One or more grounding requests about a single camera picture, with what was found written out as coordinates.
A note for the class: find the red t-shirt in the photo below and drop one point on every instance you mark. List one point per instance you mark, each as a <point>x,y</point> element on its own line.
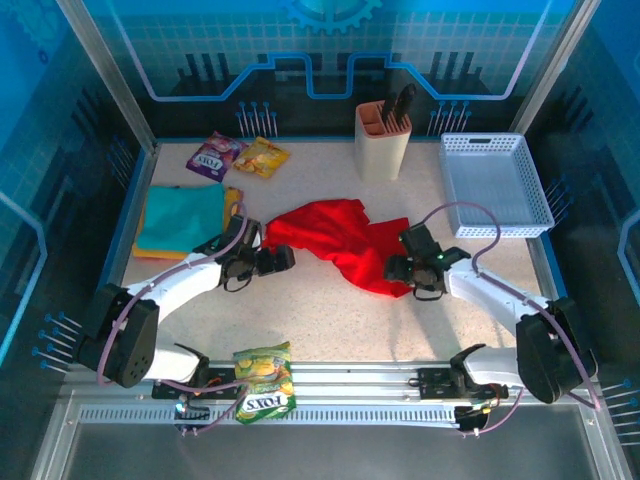
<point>340,235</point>

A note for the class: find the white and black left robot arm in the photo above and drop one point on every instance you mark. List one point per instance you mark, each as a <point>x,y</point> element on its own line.
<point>170,285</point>

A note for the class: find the green Fox's candy bag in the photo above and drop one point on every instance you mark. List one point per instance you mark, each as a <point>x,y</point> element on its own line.
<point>265,380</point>

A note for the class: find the folded teal t-shirt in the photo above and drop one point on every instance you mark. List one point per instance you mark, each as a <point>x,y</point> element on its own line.
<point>180,215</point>

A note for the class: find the purple Fox's candy bag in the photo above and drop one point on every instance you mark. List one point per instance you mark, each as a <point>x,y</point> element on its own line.
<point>210,157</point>

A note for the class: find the white perforated plastic basket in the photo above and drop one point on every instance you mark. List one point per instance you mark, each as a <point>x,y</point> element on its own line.
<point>495,175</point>

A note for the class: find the beige knife block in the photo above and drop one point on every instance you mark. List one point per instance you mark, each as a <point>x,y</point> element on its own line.
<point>380,155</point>

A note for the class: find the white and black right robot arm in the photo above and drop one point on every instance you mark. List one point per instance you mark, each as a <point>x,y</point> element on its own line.
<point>500,295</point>

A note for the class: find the aluminium frame post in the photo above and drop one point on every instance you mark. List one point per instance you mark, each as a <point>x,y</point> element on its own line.
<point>107,70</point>
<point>550,65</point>

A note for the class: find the yellow candy bag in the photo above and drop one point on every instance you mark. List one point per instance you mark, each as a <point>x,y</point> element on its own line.
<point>262,157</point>

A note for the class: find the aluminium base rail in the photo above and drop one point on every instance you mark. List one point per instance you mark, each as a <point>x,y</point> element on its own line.
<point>350,380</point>

